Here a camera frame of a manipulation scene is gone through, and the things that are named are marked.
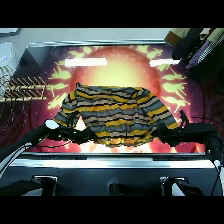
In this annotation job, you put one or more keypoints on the purple checked garment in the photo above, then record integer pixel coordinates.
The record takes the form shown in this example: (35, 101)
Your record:
(203, 53)

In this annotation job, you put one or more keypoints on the silver frame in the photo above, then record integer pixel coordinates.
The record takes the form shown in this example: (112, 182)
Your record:
(113, 163)

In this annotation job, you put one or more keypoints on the black garment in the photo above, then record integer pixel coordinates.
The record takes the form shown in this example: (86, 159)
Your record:
(190, 43)

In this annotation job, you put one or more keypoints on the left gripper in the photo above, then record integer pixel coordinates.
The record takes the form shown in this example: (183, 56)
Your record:
(83, 136)

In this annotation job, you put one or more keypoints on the yellow grey striped jacket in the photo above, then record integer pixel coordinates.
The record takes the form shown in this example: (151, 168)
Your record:
(116, 110)

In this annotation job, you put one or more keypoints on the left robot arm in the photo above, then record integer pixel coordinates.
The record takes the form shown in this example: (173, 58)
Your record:
(30, 136)

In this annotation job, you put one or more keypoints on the green garment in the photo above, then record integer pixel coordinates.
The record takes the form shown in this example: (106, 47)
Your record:
(216, 33)

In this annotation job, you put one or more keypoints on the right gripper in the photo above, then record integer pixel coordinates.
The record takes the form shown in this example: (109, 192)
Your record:
(164, 133)

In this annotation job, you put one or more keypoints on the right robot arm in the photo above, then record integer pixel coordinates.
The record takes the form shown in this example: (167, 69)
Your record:
(200, 130)

